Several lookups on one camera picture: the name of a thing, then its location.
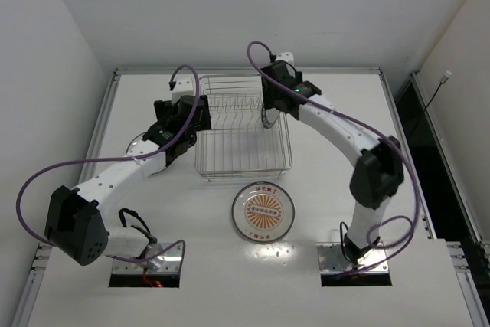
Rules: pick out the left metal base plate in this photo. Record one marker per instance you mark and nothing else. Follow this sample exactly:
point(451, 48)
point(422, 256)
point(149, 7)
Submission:
point(161, 259)

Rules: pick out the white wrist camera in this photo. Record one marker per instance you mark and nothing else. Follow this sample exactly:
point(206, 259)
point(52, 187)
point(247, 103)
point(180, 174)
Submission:
point(286, 56)
point(181, 87)

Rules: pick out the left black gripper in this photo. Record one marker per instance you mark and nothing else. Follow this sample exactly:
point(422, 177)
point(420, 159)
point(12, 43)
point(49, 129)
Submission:
point(203, 113)

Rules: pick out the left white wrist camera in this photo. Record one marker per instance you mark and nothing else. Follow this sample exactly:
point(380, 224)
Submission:
point(181, 87)

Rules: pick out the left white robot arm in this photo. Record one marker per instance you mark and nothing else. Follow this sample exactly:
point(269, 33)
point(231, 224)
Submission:
point(75, 219)

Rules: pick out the metal base plate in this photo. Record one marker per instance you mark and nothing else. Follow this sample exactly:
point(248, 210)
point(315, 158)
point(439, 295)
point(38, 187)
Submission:
point(332, 261)
point(161, 259)

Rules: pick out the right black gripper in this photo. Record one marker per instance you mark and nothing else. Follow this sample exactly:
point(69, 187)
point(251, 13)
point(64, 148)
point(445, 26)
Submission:
point(270, 94)

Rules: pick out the green rimmed plate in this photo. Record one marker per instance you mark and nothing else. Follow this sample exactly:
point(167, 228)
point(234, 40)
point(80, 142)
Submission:
point(269, 117)

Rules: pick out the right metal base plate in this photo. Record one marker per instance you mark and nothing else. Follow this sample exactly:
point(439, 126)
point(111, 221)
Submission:
point(332, 261)

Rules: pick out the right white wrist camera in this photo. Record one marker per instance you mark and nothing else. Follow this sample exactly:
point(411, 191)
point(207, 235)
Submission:
point(286, 56)

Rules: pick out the metal wire dish rack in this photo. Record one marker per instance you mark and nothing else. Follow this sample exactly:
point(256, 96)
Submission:
point(238, 147)

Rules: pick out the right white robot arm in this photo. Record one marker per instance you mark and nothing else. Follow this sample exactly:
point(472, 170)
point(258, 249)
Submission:
point(378, 171)

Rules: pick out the orange sunburst plate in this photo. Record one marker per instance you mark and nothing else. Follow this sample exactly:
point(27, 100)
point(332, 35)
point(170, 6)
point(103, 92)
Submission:
point(262, 212)

